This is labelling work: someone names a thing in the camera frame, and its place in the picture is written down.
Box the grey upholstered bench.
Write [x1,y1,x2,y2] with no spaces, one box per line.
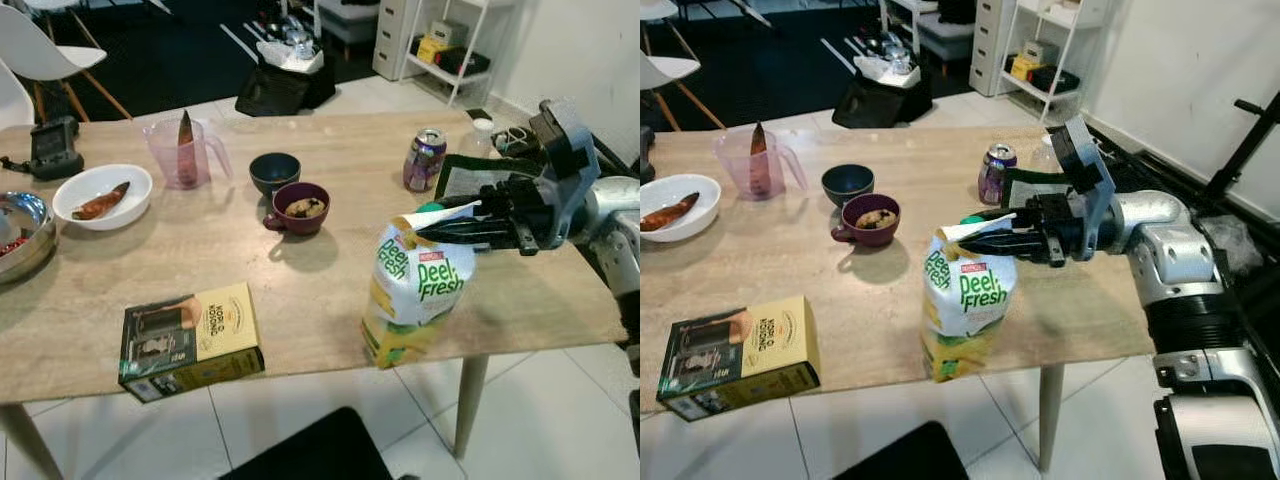
[915,0,976,63]
[318,0,381,46]

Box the black carpet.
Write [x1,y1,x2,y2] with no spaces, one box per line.
[680,0,976,101]
[40,0,381,93]

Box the white yellow juice carton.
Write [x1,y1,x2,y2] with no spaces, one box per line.
[920,210,1019,383]
[362,198,479,369]

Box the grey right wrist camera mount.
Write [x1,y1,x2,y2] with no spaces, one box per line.
[528,98,601,246]
[1060,115,1119,241]

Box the black pouch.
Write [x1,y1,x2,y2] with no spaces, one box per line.
[1030,66,1081,94]
[440,48,492,77]

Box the pink measuring jug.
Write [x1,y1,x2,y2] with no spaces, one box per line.
[143,117,233,191]
[713,130,807,199]

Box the steel bowl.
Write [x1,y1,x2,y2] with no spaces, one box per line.
[0,192,57,286]

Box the white drawer cabinet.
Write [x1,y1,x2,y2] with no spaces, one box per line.
[968,0,1021,97]
[372,0,421,81]

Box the clear white-capped bottle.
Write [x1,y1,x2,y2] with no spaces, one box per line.
[1030,133,1063,173]
[465,118,498,159]

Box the white shelf rack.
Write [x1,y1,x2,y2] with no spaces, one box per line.
[405,0,516,108]
[1000,0,1111,123]

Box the white bowl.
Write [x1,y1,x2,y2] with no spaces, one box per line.
[52,164,154,232]
[640,174,722,243]

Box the black metal stand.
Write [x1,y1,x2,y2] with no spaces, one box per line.
[1205,98,1280,201]

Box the dark green flat packet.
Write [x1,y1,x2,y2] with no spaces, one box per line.
[432,152,546,201]
[1000,165,1086,213]

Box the black floor bag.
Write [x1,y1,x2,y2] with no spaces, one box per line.
[832,65,933,129]
[235,55,336,118]

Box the yellow black cardboard box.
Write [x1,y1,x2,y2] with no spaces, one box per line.
[655,296,822,422]
[118,282,266,404]

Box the long upright sweet potato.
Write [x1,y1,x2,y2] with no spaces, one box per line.
[177,110,198,188]
[750,122,773,197]

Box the maroon cup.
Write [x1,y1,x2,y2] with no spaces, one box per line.
[832,193,901,248]
[263,182,331,237]

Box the crumpled white liner bag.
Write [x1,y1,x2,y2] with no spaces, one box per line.
[255,15,326,76]
[855,30,916,86]

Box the curved brown sweet potato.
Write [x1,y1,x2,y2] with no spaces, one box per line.
[642,193,702,233]
[72,182,131,221]

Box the purple drink can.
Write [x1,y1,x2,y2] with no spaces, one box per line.
[403,128,448,193]
[978,143,1018,206]

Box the white shell chair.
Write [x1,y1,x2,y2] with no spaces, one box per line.
[640,0,726,131]
[0,62,36,131]
[0,5,133,123]

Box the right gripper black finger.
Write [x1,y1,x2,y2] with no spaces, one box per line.
[962,232,1049,263]
[985,208,1046,233]
[415,218,523,251]
[452,196,513,221]

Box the dark blue bowl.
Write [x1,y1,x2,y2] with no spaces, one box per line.
[249,152,302,197]
[822,164,875,209]

